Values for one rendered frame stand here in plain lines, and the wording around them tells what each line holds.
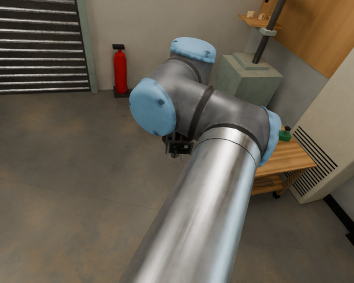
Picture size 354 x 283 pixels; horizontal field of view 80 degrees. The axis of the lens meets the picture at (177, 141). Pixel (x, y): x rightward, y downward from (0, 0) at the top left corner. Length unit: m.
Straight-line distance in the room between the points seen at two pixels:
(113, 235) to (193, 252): 1.53
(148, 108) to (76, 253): 1.47
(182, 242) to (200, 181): 0.06
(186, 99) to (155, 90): 0.05
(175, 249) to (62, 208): 1.71
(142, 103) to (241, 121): 0.15
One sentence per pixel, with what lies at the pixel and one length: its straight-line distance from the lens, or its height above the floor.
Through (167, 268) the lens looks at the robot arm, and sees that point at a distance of 0.18.
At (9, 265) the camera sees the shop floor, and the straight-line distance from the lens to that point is 1.82.
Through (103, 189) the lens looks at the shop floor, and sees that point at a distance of 1.87.
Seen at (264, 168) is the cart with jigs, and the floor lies 0.53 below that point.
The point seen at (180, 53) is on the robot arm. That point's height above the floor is 1.44.
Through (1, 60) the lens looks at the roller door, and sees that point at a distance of 2.80.
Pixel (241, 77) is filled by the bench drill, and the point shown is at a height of 0.70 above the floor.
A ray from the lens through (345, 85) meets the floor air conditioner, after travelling 1.89.
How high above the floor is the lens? 1.60
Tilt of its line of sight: 46 degrees down
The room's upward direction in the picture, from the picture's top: 12 degrees clockwise
